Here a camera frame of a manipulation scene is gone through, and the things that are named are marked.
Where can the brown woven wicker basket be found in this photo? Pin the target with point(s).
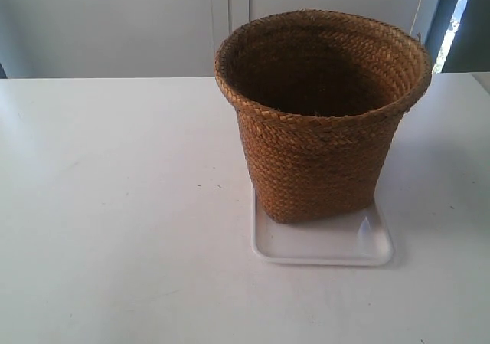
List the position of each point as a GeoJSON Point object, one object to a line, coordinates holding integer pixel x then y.
{"type": "Point", "coordinates": [318, 97]}

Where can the white rectangular plastic tray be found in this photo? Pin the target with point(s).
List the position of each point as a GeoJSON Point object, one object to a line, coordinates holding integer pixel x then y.
{"type": "Point", "coordinates": [356, 239]}

